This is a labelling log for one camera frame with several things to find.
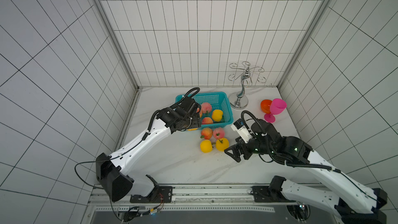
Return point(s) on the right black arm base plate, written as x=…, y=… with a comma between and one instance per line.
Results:
x=265, y=194

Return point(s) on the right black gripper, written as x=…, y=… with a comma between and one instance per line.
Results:
x=241, y=149

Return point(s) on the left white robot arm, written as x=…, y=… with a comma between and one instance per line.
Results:
x=115, y=172

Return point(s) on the pink peach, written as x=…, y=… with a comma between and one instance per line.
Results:
x=218, y=133
x=206, y=108

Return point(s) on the orange-red peach top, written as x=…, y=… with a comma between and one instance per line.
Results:
x=206, y=133

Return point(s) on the magenta plastic goblet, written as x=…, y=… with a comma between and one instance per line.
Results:
x=275, y=107

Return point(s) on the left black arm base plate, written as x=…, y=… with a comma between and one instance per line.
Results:
x=159, y=194

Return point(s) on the orange plastic goblet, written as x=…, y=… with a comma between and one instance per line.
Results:
x=265, y=106

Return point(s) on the aluminium mounting rail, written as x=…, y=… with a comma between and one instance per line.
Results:
x=196, y=197

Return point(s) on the pink peach top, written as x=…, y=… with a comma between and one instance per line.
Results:
x=218, y=133

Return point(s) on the chrome cup holder stand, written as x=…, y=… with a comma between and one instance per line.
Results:
x=244, y=74

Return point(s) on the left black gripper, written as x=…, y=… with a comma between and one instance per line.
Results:
x=196, y=122

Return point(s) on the teal plastic basket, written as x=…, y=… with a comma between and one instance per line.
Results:
x=219, y=101

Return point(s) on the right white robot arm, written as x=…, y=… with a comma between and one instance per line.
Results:
x=345, y=198

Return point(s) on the orange-pink peach bottom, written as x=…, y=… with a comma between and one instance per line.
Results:
x=199, y=111

